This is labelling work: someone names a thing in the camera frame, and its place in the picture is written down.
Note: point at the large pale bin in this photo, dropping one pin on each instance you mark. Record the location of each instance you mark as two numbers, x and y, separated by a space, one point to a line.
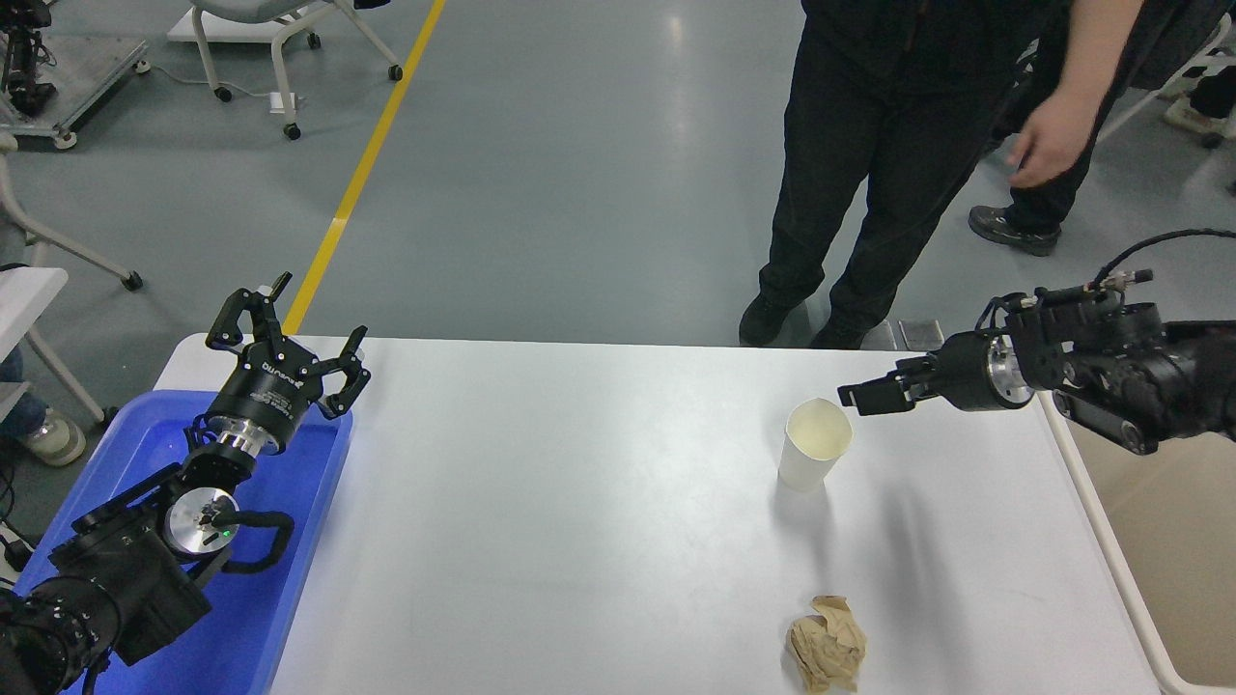
1178 541

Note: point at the blue plastic tray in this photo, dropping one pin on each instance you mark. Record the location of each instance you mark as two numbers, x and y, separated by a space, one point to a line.
290 579

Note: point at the pale sneaker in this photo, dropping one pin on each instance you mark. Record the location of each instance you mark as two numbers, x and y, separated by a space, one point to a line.
1188 118

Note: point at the metal floor plate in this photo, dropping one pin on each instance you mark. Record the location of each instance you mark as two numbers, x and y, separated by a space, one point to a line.
884 336
922 336

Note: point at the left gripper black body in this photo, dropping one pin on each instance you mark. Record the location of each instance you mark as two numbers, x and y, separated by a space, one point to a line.
272 386

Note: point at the seated person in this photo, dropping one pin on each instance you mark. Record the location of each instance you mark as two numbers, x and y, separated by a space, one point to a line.
53 439

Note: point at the person's left hand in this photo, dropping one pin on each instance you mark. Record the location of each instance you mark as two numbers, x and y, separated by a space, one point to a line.
1053 140

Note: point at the grey jacket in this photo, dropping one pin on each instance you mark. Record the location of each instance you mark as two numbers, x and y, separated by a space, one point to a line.
1178 29

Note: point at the crumpled tan paper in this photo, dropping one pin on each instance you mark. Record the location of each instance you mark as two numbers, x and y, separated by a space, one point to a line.
826 647

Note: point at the person's left forearm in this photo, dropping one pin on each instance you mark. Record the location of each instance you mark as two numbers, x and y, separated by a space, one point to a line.
1096 48

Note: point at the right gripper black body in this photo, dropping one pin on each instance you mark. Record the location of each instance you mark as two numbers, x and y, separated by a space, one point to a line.
966 372

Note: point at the white power strip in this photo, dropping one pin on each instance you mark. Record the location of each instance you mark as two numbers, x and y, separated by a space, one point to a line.
284 102

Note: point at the white side table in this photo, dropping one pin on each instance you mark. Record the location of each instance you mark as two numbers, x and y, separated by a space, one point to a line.
24 299

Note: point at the white paper cup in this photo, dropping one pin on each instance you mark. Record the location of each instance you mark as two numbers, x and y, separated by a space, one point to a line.
816 434

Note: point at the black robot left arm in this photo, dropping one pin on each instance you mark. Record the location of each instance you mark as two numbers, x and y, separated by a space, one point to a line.
126 579

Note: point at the grey wheeled platform cart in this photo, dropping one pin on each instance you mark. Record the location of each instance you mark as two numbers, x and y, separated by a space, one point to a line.
92 68

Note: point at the black machine on cart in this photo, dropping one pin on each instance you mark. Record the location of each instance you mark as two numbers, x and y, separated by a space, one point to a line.
24 58

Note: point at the white wheeled chair frame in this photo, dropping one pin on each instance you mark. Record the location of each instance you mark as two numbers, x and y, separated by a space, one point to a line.
58 246

